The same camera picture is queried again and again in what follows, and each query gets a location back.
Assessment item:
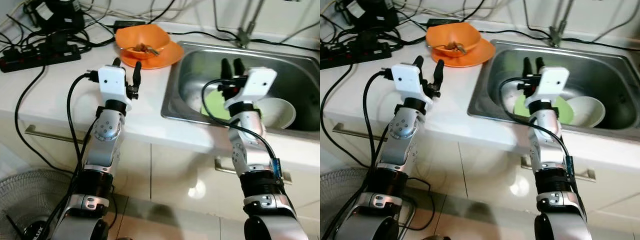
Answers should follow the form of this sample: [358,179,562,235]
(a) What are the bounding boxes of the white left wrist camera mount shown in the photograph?
[391,63,427,105]
[98,65,132,111]

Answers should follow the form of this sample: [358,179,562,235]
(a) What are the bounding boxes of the orange plastic plate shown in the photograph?
[431,39,497,68]
[119,40,185,70]

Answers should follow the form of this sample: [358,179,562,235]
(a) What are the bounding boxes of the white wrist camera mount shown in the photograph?
[223,67,278,108]
[391,63,427,105]
[98,65,132,111]
[531,66,571,105]

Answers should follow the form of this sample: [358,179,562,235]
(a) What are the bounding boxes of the black power strip cord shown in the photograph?
[14,65,76,176]
[320,64,368,171]

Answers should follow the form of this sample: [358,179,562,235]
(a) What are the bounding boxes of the light green plate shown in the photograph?
[514,94,576,126]
[201,90,233,121]

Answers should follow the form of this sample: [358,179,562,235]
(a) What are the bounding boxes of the orange plastic bowl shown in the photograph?
[115,23,171,60]
[426,21,483,58]

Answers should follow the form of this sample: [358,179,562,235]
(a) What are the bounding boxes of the stainless steel sink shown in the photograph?
[467,40,640,133]
[161,41,321,133]

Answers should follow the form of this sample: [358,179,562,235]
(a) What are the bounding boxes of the grey floor fan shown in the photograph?
[0,169,83,240]
[320,167,391,240]

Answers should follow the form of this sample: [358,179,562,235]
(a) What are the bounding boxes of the white kitchen cabinet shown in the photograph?
[0,116,321,236]
[320,115,640,236]

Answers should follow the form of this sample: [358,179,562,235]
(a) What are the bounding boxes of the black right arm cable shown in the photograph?
[498,76,575,173]
[201,79,281,173]

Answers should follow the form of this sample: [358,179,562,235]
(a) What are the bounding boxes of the black power strip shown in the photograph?
[0,44,82,74]
[320,42,392,70]

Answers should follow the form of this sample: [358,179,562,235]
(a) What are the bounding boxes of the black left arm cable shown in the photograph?
[66,72,101,176]
[362,71,388,173]

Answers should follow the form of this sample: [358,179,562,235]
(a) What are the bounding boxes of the steel faucet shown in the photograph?
[547,0,576,48]
[237,0,266,48]

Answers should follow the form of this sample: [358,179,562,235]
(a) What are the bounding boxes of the white ceramic bowl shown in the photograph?
[565,96,607,128]
[255,97,297,130]

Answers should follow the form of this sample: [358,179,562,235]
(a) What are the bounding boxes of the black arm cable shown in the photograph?
[201,79,281,173]
[498,76,575,173]
[362,71,388,173]
[66,72,101,176]

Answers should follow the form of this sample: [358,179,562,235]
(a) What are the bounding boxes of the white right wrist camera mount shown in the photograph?
[223,67,278,108]
[531,66,571,105]

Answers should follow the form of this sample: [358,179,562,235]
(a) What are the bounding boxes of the black charger with white label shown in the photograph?
[345,0,400,31]
[25,0,86,33]

